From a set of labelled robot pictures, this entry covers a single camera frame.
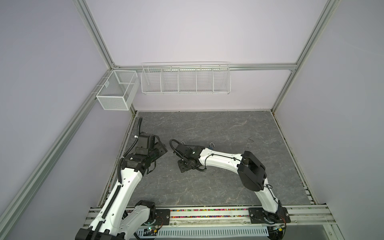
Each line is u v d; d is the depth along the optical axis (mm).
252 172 509
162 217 737
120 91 1030
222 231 708
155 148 661
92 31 758
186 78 991
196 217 753
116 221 391
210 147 991
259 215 738
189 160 637
